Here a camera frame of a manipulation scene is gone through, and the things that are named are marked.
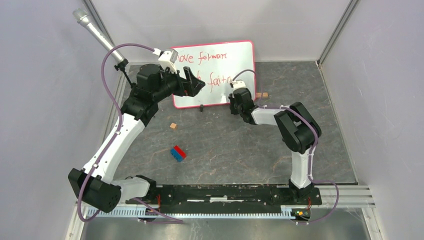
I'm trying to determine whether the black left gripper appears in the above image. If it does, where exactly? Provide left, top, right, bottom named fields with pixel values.
left=152, top=64, right=205, bottom=102

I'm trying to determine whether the pink framed whiteboard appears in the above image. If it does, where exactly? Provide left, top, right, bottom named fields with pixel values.
left=172, top=40, right=255, bottom=109

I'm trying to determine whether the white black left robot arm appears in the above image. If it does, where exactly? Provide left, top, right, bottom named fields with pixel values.
left=68, top=63, right=206, bottom=213

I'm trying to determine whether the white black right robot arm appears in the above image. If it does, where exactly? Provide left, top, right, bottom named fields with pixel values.
left=228, top=87, right=322, bottom=204

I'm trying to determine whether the long wooden block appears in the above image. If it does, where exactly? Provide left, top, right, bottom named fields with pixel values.
left=256, top=92, right=269, bottom=99

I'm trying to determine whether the red blue toy block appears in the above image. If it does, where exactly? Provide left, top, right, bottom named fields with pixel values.
left=170, top=145, right=187, bottom=162

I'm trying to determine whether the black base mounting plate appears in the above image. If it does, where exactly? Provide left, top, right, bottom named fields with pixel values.
left=141, top=184, right=323, bottom=214

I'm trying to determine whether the silver microphone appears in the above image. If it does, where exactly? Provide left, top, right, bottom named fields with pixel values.
left=72, top=8, right=128, bottom=70

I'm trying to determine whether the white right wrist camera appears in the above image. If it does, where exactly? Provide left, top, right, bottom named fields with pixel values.
left=230, top=80, right=247, bottom=91

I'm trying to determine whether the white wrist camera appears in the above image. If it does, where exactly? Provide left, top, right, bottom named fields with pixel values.
left=158, top=48, right=179, bottom=74
left=230, top=80, right=247, bottom=91

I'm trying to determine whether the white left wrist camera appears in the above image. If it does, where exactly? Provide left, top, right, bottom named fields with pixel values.
left=158, top=48, right=179, bottom=74

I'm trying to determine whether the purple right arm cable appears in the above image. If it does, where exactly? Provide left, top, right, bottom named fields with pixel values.
left=231, top=69, right=340, bottom=225

